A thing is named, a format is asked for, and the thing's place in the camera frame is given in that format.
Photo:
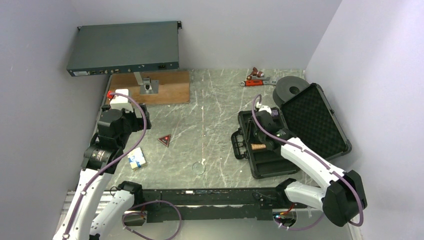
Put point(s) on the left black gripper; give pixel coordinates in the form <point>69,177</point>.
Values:
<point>138,122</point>

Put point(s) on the purple poker chip stack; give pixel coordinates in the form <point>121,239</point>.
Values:
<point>274,113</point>

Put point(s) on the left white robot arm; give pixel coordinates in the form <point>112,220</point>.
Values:
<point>100,160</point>

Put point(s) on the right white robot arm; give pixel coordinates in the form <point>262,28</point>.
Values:
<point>315,166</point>

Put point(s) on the black poker set case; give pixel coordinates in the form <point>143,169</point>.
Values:
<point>308,116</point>

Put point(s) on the blue playing card box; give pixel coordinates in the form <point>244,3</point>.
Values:
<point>136,159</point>

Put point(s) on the red triangular dealer button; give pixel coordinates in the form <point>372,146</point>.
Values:
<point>165,140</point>

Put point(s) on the grey filament spool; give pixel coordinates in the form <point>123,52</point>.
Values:
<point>287,87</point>

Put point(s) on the wooden base board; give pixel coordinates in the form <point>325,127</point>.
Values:
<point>174,86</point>

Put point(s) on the clear round dealer button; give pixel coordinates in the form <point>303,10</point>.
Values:
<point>198,168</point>

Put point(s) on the dark green rack device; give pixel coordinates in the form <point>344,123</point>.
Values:
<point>125,48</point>

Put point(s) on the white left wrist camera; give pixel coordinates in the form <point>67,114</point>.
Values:
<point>120,102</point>

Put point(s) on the brown hose nozzle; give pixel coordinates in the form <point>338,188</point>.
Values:
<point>255,73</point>

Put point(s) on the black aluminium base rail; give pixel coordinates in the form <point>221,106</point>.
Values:
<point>338,203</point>

